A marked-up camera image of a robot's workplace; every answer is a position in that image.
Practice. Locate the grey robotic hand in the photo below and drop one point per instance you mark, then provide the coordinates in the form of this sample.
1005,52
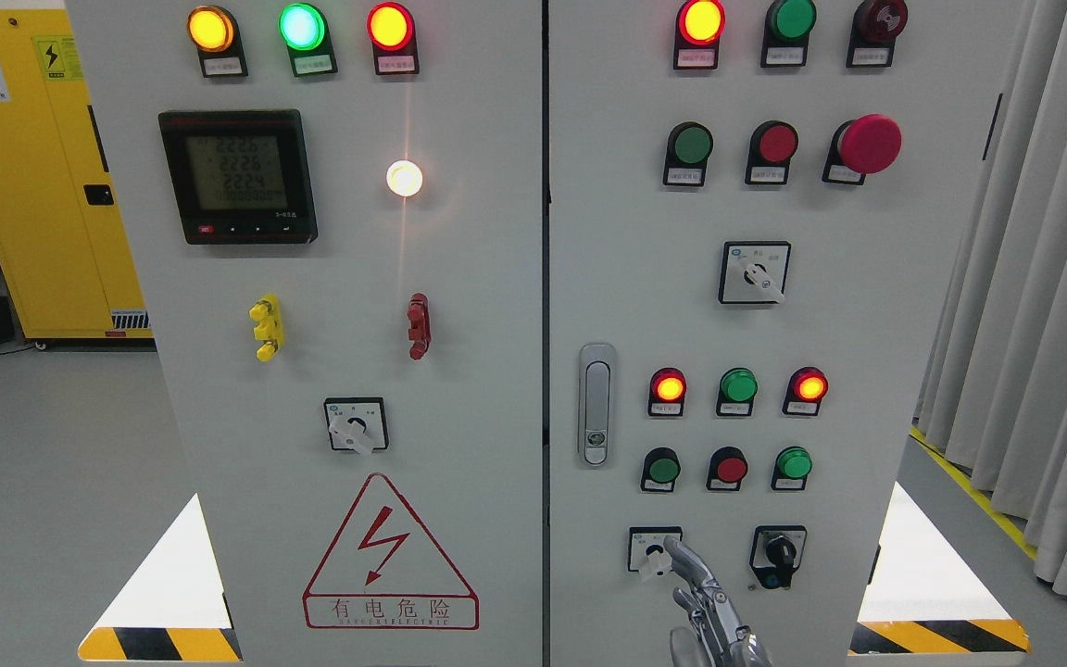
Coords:
716,635

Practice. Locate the silver door handle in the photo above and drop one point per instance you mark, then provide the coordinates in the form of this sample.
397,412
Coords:
596,365

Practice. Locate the right grey cabinet door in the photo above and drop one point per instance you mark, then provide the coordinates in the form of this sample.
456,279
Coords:
637,264

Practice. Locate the grey cabinet door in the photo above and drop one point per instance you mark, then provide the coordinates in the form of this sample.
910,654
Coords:
465,421
637,264

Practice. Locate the left grey cabinet door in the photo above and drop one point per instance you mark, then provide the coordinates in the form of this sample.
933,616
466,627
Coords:
465,421

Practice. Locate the top red indicator right door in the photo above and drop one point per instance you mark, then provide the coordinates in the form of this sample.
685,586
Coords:
698,29

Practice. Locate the top green indicator right door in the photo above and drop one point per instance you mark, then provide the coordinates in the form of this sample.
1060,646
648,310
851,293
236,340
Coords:
788,25

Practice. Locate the red indicator light left door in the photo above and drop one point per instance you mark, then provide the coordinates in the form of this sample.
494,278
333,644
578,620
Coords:
394,39

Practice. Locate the green indicator light left door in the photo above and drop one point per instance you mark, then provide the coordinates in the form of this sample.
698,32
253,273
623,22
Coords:
307,37

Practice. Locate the amber indicator light left door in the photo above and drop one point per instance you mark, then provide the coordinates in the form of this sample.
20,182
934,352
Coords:
217,40

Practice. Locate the red push button lower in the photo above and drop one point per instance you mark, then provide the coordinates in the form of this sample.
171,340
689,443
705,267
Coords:
727,470

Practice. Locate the red push button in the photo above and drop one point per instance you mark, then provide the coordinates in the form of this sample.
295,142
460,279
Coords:
727,470
770,151

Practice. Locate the green push button lower left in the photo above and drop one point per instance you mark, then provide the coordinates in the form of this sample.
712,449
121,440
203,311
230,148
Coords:
660,470

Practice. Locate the green push button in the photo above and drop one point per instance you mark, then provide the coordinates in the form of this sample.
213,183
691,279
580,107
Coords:
688,148
660,470
792,468

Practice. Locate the green push button lower right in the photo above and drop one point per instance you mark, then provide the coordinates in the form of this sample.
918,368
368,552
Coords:
792,468

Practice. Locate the green indicator middle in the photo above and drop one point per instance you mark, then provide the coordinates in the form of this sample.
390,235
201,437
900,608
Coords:
736,394

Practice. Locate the lit red indicator left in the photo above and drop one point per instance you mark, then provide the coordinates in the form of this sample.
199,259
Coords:
666,393

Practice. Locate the lit red indicator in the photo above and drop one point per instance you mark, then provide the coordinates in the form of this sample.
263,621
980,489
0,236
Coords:
805,390
666,393

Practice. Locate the lit red indicator right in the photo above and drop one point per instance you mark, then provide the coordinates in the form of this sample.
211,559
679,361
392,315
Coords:
805,390

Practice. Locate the red warning triangle sticker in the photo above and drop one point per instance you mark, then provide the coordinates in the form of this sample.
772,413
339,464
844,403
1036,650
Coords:
385,570

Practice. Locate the grey curtain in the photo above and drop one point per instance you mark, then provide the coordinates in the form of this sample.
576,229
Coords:
995,396

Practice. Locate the green push button upper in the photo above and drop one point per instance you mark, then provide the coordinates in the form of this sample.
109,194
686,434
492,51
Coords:
688,148

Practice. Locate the red push button upper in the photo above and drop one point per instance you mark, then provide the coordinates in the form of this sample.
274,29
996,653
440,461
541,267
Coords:
770,151

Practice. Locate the red emergency stop button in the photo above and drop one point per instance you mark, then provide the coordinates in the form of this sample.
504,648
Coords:
863,146

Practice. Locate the white indicator light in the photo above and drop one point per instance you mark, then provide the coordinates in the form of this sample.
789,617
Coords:
404,178

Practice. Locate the dark red buzzer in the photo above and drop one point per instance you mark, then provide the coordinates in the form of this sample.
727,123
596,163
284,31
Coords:
874,29

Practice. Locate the digital power meter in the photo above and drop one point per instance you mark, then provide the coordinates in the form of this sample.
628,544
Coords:
240,177

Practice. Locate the yellow safety cabinet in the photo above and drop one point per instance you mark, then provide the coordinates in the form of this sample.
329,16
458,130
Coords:
63,249

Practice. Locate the black key selector switch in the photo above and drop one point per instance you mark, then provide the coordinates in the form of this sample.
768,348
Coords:
776,554

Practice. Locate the lower white rotary switch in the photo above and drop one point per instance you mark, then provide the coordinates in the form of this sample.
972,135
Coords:
647,556

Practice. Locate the right door upper rotary switch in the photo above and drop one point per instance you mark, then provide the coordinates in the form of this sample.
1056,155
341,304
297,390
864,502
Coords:
754,272

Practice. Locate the door rotary switch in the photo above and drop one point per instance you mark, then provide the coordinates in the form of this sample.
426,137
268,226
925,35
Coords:
356,424
754,272

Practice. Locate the left door rotary switch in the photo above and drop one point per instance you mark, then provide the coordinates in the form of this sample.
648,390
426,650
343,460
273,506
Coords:
356,424

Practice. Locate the red terminal post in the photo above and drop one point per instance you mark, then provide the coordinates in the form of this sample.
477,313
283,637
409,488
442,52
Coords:
419,332

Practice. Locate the yellow terminal post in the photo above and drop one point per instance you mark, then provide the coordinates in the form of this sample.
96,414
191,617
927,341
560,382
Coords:
267,316

